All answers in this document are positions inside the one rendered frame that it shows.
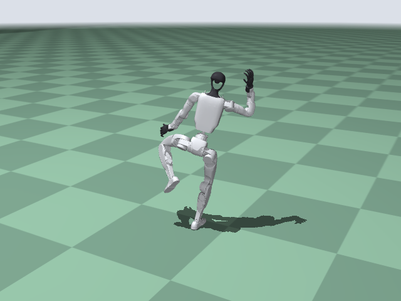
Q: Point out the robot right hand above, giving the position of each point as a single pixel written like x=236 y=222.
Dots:
x=250 y=79

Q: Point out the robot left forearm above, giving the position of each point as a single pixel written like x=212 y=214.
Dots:
x=174 y=125

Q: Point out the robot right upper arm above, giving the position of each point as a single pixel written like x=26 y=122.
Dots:
x=231 y=106

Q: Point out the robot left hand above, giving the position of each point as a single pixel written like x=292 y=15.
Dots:
x=164 y=130

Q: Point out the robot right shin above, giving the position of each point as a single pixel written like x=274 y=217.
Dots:
x=202 y=202

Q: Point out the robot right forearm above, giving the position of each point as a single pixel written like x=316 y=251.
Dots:
x=250 y=101

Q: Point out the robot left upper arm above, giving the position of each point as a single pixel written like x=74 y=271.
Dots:
x=189 y=104

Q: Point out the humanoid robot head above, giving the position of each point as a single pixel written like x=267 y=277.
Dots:
x=217 y=77

